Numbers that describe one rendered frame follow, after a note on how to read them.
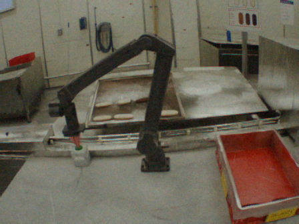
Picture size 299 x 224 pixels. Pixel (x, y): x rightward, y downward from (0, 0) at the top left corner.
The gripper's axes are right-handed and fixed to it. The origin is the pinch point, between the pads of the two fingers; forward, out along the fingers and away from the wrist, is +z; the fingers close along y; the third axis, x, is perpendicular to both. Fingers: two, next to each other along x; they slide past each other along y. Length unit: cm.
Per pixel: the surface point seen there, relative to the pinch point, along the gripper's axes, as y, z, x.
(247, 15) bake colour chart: 118, -50, 88
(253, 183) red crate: 71, 9, -27
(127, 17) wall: 8, -41, 383
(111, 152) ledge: 14.0, 7.0, 4.1
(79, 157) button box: 0.1, 3.9, -3.4
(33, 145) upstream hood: -28.3, 2.0, 4.4
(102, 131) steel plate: 6.3, 9.4, 28.6
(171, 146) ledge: 40.4, 6.2, 4.0
